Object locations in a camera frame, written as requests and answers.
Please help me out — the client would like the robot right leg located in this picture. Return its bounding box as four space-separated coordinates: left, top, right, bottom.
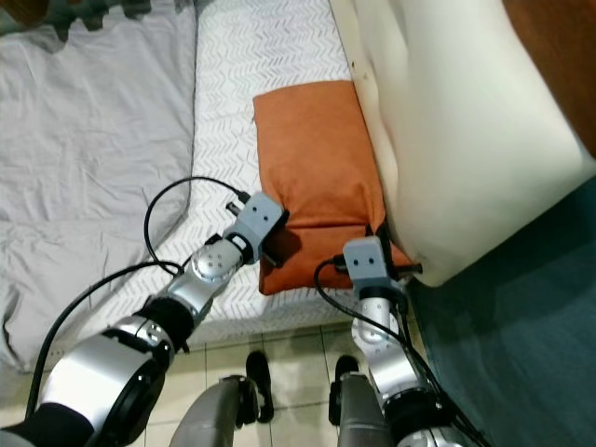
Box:
329 354 392 447

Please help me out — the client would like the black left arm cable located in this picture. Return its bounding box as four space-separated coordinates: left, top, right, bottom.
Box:
26 175 252 425

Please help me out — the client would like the brown wooden panel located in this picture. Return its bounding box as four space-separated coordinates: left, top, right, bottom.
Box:
501 0 596 157

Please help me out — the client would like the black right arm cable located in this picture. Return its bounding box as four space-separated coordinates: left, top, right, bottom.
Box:
314 259 490 447

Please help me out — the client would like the white patterned bed sheet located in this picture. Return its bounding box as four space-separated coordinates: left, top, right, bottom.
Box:
56 0 420 359

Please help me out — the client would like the orange pillow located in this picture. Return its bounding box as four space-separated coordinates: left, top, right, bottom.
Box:
252 80 413 296

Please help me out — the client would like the robot leg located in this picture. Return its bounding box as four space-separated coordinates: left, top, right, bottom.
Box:
182 349 276 447
329 354 392 447

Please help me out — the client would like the large cream pillow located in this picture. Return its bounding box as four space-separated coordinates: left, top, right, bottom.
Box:
328 0 596 288

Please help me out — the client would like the dark teal rug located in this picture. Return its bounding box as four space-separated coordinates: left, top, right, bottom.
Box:
405 177 596 447

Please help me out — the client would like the grey duvet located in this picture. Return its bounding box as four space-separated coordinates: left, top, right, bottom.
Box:
0 5 198 373

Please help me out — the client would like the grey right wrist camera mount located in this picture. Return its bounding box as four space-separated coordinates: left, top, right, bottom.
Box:
343 236 392 288

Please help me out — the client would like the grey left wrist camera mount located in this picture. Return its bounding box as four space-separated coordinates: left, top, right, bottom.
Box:
223 191 288 245

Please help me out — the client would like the teal blanket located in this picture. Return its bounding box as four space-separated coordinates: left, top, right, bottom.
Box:
0 0 196 38

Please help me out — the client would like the brown curtain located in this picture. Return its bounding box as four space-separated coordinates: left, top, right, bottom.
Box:
0 0 57 20

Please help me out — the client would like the robot left leg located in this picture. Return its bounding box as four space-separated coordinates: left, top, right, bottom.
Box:
182 349 276 447

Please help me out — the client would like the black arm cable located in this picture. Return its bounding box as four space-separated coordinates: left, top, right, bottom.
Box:
314 259 490 447
26 175 252 425

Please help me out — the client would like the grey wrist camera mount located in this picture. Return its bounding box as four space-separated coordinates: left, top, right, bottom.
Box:
223 191 288 245
343 236 392 288

